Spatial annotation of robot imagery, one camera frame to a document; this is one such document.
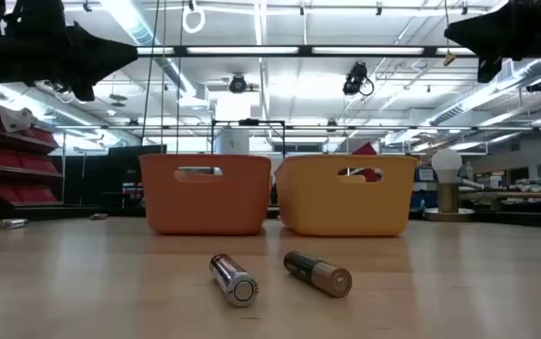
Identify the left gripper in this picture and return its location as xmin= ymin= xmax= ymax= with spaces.
xmin=15 ymin=0 xmax=138 ymax=103

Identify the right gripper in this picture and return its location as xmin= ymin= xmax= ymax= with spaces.
xmin=443 ymin=0 xmax=541 ymax=84

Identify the silver AA battery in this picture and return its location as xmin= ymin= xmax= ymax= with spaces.
xmin=0 ymin=218 xmax=30 ymax=231
xmin=208 ymin=253 xmax=260 ymax=309

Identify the black copper-top AA battery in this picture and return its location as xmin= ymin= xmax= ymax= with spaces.
xmin=282 ymin=250 xmax=354 ymax=299

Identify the black cabinet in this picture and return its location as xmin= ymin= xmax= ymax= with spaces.
xmin=65 ymin=144 xmax=167 ymax=208

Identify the red shelf rack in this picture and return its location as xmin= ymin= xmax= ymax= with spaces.
xmin=0 ymin=101 xmax=64 ymax=211

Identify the white bulb on brass base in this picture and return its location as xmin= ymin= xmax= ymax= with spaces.
xmin=422 ymin=148 xmax=476 ymax=222

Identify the wooden workbench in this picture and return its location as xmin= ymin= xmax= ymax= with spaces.
xmin=457 ymin=176 xmax=541 ymax=213

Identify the red sign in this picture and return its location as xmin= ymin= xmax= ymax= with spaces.
xmin=350 ymin=142 xmax=384 ymax=184

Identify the white cylinder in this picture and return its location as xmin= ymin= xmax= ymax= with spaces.
xmin=215 ymin=129 xmax=251 ymax=155

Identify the blue crate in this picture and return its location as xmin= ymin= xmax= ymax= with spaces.
xmin=409 ymin=164 xmax=439 ymax=211

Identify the orange plastic bin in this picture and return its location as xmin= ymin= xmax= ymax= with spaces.
xmin=138 ymin=153 xmax=273 ymax=236

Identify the black overhead beam with lights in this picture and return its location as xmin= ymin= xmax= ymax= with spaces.
xmin=135 ymin=44 xmax=478 ymax=58

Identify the yellow plastic bin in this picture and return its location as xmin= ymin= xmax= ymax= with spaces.
xmin=274 ymin=154 xmax=421 ymax=237

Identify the hanging black cable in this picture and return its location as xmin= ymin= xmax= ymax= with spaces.
xmin=140 ymin=0 xmax=161 ymax=134
xmin=175 ymin=0 xmax=184 ymax=154
xmin=159 ymin=0 xmax=167 ymax=154

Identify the white cable ring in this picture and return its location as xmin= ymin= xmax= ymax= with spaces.
xmin=182 ymin=3 xmax=207 ymax=35

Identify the black camera with cable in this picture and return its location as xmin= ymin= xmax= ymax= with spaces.
xmin=342 ymin=60 xmax=375 ymax=98

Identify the black aluminium rig frame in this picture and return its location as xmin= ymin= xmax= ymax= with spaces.
xmin=0 ymin=202 xmax=541 ymax=231

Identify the round black ceiling camera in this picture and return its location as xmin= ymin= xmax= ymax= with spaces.
xmin=227 ymin=73 xmax=248 ymax=94

